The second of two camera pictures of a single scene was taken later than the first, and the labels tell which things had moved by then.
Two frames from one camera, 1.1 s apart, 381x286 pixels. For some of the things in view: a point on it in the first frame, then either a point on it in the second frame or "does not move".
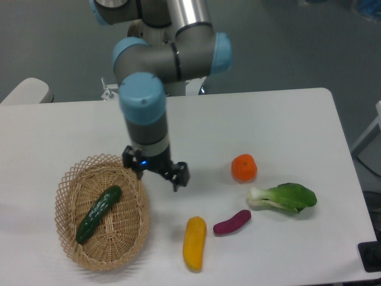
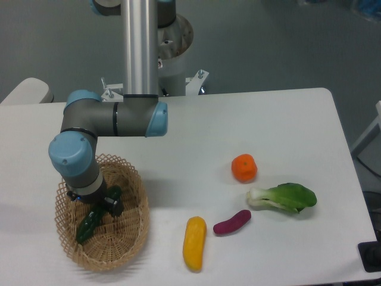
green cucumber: (100, 208) does not move
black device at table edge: (370, 254) does not move
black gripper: (178, 174) to (113, 202)
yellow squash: (194, 239) does not move
